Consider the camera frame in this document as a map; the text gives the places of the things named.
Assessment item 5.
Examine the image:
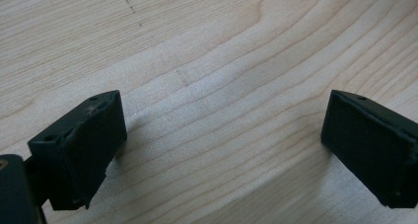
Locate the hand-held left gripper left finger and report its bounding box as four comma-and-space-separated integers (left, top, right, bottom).
27, 89, 128, 211

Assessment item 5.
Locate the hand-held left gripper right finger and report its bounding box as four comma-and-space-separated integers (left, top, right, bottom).
320, 89, 418, 209

